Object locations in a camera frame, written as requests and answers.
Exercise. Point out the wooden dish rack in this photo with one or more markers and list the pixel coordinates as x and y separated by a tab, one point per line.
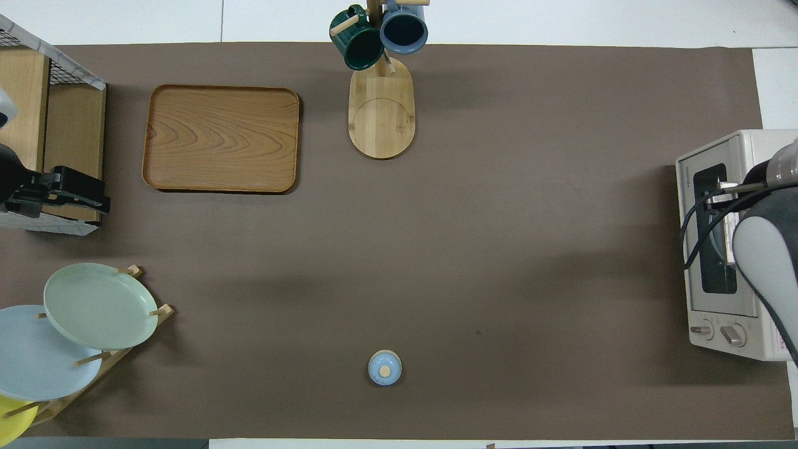
132	270

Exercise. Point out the beige toaster oven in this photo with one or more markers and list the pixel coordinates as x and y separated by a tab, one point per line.
717	305

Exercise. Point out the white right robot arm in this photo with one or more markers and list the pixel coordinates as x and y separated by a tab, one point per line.
767	262

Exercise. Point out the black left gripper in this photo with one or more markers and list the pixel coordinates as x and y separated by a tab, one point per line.
30	196

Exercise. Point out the silver oven knob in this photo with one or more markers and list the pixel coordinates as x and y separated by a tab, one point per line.
734	335
702	330

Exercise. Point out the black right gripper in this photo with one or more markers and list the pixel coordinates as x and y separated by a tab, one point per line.
757	171

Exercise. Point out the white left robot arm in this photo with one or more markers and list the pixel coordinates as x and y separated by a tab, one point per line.
9	168

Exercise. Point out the small blue lidded jar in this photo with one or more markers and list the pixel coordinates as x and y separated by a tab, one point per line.
377	373

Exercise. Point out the blue grey mug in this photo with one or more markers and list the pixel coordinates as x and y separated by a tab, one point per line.
404	31

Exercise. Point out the brown table mat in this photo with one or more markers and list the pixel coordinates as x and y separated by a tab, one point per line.
530	343

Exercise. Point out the pale green plate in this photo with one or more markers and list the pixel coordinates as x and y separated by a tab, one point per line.
100	305

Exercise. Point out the dark green mug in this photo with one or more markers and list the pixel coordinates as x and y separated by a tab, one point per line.
361	47

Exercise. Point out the large light blue plate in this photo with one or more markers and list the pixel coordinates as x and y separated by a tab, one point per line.
37	368

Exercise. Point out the yellow plate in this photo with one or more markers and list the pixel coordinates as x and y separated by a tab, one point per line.
12	424

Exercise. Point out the rectangular wooden tray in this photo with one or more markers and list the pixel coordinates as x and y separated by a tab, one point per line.
221	137

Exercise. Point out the wooden mug tree stand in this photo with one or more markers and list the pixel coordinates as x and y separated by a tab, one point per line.
381	118

